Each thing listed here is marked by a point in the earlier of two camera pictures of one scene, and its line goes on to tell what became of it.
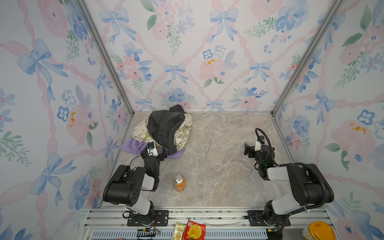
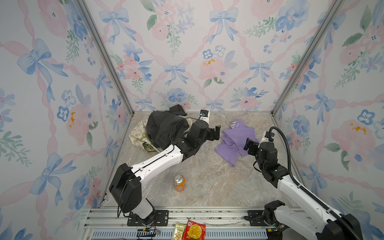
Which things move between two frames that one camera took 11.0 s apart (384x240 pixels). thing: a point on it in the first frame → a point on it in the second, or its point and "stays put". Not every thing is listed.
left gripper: [160, 157] → [210, 132]
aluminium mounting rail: [110, 223] stays put
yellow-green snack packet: [178, 231] stays put
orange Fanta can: [179, 182] stays put
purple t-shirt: [135, 147] → [233, 141]
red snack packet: [194, 231] stays put
